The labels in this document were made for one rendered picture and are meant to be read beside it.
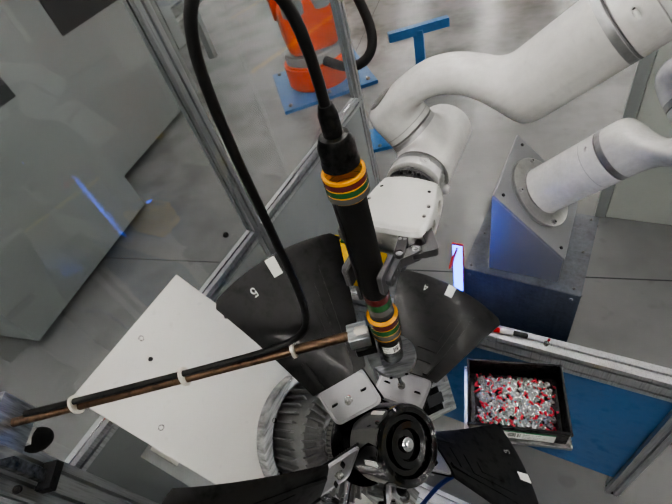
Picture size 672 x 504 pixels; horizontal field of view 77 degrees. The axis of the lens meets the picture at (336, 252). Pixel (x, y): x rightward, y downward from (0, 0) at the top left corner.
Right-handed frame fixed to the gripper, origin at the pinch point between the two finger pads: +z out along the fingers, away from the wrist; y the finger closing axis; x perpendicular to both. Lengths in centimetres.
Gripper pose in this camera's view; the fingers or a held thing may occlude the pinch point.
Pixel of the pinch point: (369, 271)
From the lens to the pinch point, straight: 50.9
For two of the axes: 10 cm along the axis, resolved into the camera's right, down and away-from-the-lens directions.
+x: -2.3, -6.7, -7.1
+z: -4.3, 7.2, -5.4
